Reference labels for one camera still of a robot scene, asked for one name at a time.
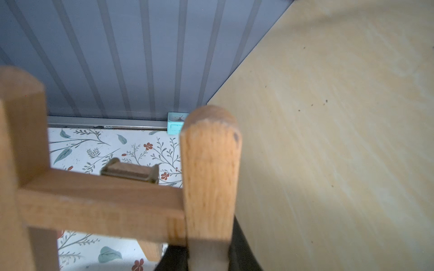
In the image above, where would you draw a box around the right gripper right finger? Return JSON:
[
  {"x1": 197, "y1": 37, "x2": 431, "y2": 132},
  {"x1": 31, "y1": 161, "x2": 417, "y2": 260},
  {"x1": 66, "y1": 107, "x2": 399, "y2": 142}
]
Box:
[{"x1": 229, "y1": 217, "x2": 263, "y2": 271}]

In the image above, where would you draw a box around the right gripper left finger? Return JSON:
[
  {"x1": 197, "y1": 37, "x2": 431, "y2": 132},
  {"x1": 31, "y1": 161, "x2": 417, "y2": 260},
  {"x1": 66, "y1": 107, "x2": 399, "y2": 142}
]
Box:
[{"x1": 155, "y1": 245, "x2": 188, "y2": 271}]

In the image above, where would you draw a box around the wooden easel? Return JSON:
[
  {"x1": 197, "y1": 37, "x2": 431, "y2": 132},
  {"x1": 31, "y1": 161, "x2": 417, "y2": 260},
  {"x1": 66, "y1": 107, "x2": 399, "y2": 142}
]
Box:
[{"x1": 1, "y1": 67, "x2": 243, "y2": 271}]

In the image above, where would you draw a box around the light plywood board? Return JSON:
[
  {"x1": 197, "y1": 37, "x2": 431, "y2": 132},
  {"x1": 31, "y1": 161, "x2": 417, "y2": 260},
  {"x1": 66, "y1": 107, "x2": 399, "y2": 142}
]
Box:
[{"x1": 210, "y1": 1, "x2": 434, "y2": 271}]

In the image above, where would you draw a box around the small teal box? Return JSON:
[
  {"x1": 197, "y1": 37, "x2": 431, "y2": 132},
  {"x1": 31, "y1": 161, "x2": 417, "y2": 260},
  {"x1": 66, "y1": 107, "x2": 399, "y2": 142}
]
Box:
[{"x1": 167, "y1": 112, "x2": 189, "y2": 135}]

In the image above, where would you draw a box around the floral table mat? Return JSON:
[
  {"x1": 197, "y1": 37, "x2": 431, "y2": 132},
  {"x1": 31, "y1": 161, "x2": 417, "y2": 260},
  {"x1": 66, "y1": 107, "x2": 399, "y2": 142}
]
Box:
[{"x1": 48, "y1": 128, "x2": 182, "y2": 271}]

